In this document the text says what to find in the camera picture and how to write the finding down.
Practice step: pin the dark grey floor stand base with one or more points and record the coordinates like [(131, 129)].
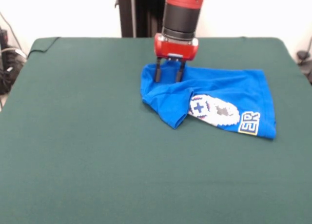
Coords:
[(303, 55), (9, 70)]

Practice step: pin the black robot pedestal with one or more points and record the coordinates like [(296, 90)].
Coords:
[(126, 14)]

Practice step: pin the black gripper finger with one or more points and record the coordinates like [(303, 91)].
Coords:
[(180, 72), (158, 71)]

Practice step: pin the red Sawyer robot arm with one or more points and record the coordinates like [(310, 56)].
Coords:
[(181, 14)]

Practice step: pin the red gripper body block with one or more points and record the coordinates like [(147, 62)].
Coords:
[(175, 48)]

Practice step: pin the blue printed T-shirt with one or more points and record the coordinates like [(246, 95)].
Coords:
[(219, 87)]

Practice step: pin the dark green table cloth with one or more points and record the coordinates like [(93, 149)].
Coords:
[(97, 160)]

